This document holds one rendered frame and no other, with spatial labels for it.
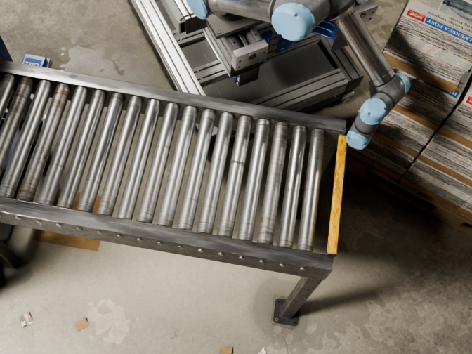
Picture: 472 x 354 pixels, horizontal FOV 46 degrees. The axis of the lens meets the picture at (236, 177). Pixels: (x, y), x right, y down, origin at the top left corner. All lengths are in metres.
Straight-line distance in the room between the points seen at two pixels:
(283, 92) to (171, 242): 1.20
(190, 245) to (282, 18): 0.74
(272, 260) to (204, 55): 1.36
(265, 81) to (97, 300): 1.28
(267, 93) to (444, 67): 0.96
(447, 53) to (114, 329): 1.70
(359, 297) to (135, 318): 1.00
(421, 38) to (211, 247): 0.98
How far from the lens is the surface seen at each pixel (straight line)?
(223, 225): 1.79
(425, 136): 2.39
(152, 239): 1.78
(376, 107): 1.80
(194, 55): 2.83
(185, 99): 1.99
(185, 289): 2.55
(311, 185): 1.88
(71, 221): 1.83
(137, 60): 3.09
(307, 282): 1.96
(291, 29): 1.70
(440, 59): 2.07
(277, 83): 2.77
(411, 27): 2.00
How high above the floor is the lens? 2.48
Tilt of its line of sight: 65 degrees down
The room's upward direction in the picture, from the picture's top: 9 degrees clockwise
